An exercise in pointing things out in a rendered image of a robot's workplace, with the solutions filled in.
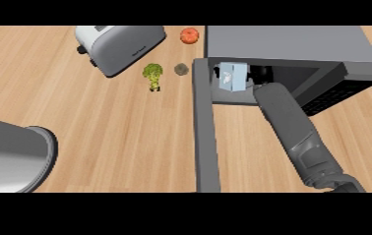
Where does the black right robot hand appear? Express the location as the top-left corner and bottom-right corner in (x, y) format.
(244, 65), (272, 88)

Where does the pale blue milk carton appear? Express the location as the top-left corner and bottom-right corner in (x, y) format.
(216, 62), (249, 92)

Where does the grey microwave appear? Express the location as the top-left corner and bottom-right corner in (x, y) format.
(203, 26), (372, 117)

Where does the dark grey microwave door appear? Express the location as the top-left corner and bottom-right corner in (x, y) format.
(191, 57), (222, 194)

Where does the small grey-brown round lump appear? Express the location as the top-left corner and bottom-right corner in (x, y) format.
(172, 62), (190, 77)

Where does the red tomato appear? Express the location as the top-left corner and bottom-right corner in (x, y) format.
(178, 28), (200, 45)

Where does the green broccoli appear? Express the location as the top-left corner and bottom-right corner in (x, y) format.
(140, 63), (163, 92)

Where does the silver toaster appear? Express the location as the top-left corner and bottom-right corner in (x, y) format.
(73, 26), (168, 79)

